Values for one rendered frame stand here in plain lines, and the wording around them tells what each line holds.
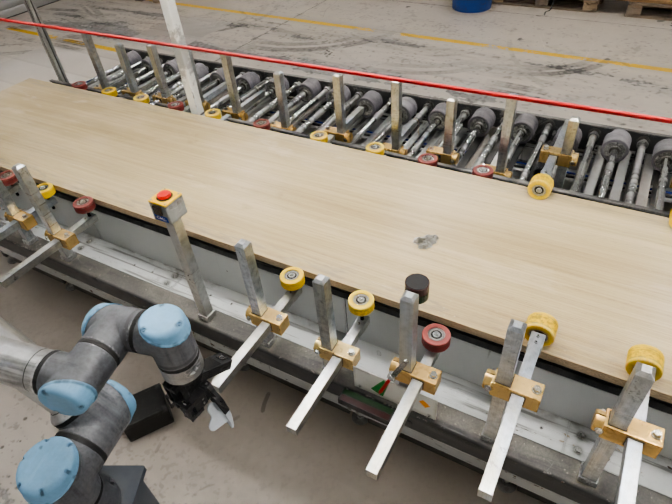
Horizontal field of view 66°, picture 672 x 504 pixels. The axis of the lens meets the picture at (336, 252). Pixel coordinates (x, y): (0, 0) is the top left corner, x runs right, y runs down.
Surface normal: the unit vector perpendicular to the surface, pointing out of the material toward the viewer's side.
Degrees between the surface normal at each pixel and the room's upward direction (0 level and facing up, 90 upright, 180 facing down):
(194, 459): 0
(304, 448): 0
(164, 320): 5
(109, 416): 59
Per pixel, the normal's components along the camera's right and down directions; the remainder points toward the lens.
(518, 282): -0.07, -0.74
